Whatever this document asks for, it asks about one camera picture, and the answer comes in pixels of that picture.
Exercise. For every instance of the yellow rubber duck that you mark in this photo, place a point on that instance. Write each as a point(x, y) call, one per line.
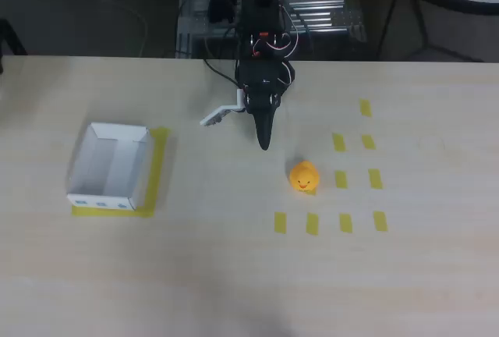
point(304, 175)

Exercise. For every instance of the black device on rack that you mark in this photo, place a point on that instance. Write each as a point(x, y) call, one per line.
point(222, 1)

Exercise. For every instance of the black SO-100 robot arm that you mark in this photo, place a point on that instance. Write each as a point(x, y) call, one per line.
point(265, 32)

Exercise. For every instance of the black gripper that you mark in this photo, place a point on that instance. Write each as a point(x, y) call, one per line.
point(262, 112)

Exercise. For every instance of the white gripper camera mount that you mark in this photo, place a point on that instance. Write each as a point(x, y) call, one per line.
point(218, 114)

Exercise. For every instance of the yellow tape strip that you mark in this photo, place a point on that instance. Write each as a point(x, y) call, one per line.
point(280, 222)
point(340, 179)
point(312, 224)
point(345, 223)
point(375, 178)
point(380, 221)
point(338, 142)
point(368, 141)
point(365, 108)

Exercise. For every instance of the metal roller rack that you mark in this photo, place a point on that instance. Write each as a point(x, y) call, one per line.
point(316, 1)

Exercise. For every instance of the black table leg frame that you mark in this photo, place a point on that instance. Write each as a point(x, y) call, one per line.
point(425, 32)

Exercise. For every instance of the white open cardboard box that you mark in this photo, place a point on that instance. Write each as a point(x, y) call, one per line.
point(105, 165)

